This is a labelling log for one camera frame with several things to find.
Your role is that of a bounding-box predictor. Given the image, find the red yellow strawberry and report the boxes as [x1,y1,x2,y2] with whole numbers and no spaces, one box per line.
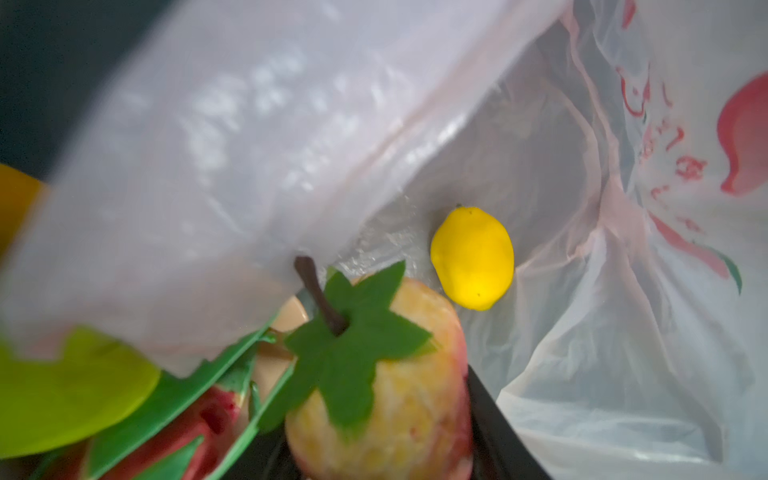
[258,256,473,479]

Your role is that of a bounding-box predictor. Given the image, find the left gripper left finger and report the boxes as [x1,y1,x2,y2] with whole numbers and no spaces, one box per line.
[223,430,300,480]

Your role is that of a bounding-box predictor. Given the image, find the pink plastic bag peach print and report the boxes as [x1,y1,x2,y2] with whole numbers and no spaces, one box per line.
[1,1,767,479]

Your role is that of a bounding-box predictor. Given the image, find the pink dragon fruit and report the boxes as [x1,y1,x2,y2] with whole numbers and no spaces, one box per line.
[31,328,285,479]

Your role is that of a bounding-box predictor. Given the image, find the green starfruit left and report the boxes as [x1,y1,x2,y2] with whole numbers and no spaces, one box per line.
[1,328,161,459]

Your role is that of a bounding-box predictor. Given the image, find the yellow lemon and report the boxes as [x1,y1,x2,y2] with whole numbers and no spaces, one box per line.
[430,207,515,311]

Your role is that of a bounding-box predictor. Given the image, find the pink flower-shaped fruit plate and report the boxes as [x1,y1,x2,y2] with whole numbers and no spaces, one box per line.
[252,296,309,403]

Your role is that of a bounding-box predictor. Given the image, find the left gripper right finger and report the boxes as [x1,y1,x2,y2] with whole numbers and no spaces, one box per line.
[467,367,551,480]

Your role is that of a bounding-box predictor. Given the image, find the yellow banana bunch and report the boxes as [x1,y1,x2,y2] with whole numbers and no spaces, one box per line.
[0,164,47,255]

